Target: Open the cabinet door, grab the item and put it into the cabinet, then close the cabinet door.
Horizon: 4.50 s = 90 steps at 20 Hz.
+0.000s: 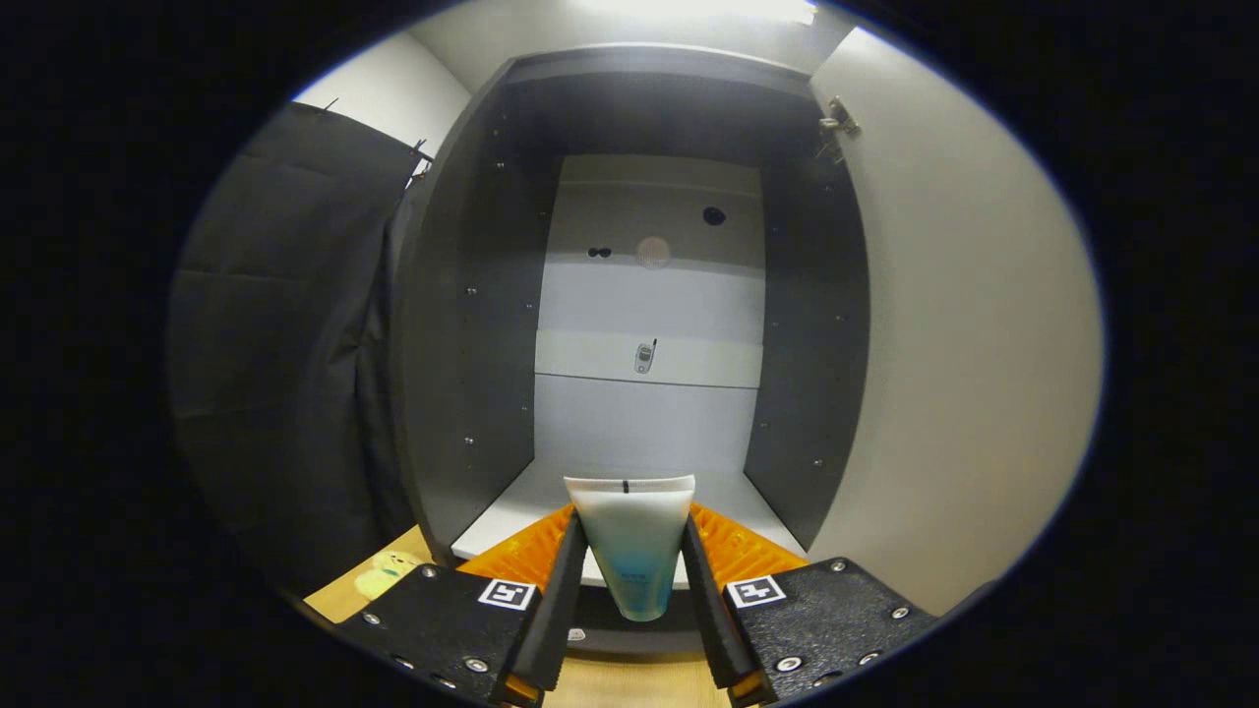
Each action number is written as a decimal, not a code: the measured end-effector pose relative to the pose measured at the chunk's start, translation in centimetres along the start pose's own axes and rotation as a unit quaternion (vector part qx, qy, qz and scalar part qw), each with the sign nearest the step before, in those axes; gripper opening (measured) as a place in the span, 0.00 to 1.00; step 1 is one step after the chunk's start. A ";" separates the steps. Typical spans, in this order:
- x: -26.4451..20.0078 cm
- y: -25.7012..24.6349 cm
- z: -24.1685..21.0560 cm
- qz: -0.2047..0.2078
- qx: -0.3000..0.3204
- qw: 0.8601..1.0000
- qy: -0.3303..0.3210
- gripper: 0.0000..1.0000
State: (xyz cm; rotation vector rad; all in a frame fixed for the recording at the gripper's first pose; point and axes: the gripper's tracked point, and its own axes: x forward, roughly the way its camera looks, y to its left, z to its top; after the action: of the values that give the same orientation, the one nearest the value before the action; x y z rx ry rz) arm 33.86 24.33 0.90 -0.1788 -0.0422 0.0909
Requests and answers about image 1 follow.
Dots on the white blue squeeze tube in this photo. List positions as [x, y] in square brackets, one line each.
[634, 531]

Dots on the dark grey cabinet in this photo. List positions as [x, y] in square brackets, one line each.
[472, 295]

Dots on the yellow plush toy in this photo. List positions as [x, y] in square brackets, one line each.
[386, 575]

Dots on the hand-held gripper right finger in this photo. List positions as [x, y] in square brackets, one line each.
[826, 615]

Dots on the metal door hinge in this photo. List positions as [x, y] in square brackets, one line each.
[836, 126]

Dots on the ceiling light panel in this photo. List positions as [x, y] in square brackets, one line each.
[703, 8]

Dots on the black backdrop cloth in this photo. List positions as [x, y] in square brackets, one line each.
[275, 344]

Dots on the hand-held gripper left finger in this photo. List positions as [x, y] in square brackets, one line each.
[443, 619]

